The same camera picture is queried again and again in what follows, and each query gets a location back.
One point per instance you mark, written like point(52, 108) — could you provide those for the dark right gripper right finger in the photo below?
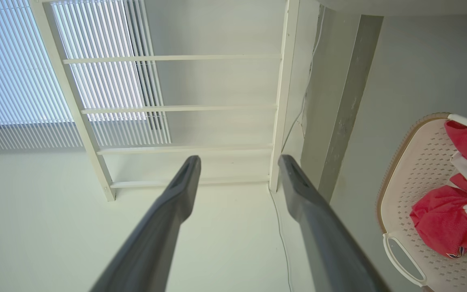
point(322, 235)

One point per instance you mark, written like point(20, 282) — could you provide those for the white window blinds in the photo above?
point(10, 61)

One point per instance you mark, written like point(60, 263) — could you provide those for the red and white jersey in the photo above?
point(440, 219)

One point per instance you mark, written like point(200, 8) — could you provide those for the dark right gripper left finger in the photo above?
point(164, 227)

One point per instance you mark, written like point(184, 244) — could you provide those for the cream plastic laundry basket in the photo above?
point(420, 170)

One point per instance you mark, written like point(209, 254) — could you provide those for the white wooden railing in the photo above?
point(176, 58)

